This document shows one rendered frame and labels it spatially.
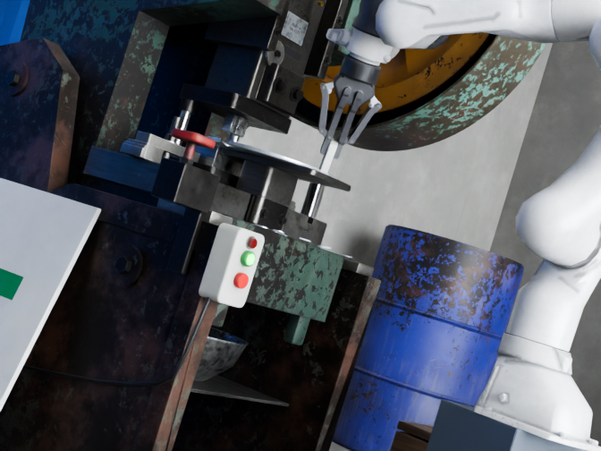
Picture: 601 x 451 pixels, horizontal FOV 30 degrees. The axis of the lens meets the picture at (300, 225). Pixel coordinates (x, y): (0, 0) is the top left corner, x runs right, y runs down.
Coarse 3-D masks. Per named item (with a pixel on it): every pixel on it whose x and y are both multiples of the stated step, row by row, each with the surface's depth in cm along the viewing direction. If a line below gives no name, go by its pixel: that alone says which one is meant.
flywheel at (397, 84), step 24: (456, 48) 248; (480, 48) 245; (336, 72) 271; (384, 72) 263; (408, 72) 259; (432, 72) 251; (456, 72) 247; (312, 96) 270; (384, 96) 257; (408, 96) 253; (432, 96) 252; (384, 120) 262
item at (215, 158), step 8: (200, 152) 231; (208, 152) 230; (216, 152) 228; (200, 160) 230; (208, 160) 229; (216, 160) 229; (224, 160) 231; (232, 160) 232; (224, 168) 231; (232, 168) 233; (240, 168) 235
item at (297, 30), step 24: (312, 0) 236; (288, 24) 231; (312, 24) 237; (216, 48) 235; (240, 48) 231; (288, 48) 233; (216, 72) 233; (240, 72) 229; (264, 72) 229; (288, 72) 230; (264, 96) 227; (288, 96) 232
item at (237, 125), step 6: (228, 114) 236; (228, 120) 235; (234, 120) 235; (240, 120) 235; (246, 120) 237; (228, 126) 235; (234, 126) 235; (240, 126) 235; (246, 126) 237; (234, 132) 235; (240, 132) 236
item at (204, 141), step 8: (176, 128) 197; (176, 136) 196; (184, 136) 194; (192, 136) 193; (200, 136) 194; (192, 144) 196; (200, 144) 195; (208, 144) 195; (184, 152) 197; (192, 152) 196
